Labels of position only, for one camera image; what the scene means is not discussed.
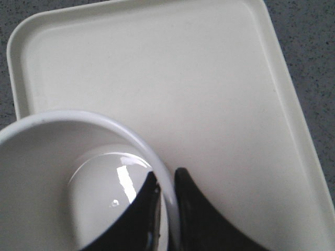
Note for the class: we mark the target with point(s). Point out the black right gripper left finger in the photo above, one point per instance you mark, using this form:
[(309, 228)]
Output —
[(138, 228)]

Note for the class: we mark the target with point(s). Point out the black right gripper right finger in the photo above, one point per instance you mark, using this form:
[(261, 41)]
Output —
[(202, 226)]

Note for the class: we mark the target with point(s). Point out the white smiley mug black handle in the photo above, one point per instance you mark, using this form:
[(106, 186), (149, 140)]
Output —
[(68, 175)]

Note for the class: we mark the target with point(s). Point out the cream rectangular plastic tray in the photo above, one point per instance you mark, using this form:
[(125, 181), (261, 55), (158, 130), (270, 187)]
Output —
[(205, 84)]

